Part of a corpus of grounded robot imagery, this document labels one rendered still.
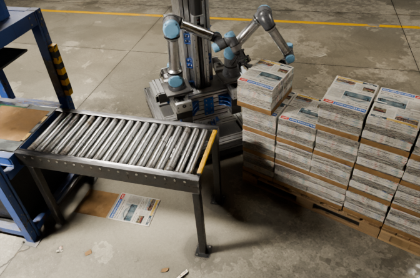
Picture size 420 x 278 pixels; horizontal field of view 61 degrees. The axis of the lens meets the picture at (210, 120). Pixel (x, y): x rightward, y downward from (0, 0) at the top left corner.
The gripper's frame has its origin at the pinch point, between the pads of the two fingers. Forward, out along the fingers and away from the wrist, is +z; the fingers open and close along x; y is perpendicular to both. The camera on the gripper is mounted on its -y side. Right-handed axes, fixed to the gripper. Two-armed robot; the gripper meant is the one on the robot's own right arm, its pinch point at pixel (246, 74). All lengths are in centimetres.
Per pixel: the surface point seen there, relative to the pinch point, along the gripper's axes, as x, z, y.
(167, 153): -87, 10, -21
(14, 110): -110, -60, -143
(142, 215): -95, 63, -88
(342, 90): 1, 30, 67
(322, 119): -19, 39, 56
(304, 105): 4, 38, 33
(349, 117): -18, 41, 73
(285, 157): -18, 67, 13
